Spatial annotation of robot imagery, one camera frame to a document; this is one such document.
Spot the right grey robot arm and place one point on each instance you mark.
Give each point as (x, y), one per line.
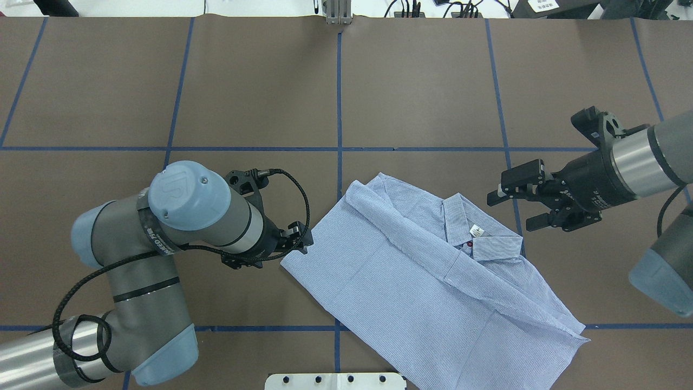
(627, 164)

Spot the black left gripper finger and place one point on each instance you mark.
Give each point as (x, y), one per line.
(297, 236)

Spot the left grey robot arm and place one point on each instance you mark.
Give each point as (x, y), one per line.
(130, 314)

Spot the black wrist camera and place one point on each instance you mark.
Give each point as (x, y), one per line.
(601, 128)
(248, 182)

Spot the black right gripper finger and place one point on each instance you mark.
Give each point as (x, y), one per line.
(546, 220)
(526, 181)

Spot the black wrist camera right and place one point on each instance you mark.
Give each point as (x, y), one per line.
(601, 128)

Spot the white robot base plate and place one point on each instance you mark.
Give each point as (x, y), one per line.
(363, 380)

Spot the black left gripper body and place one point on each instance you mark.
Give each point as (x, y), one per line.
(270, 239)

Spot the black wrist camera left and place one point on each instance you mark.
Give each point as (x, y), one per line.
(248, 182)

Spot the blue striped button shirt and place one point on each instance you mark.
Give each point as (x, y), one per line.
(437, 288)

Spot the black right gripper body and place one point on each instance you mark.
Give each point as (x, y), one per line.
(591, 179)

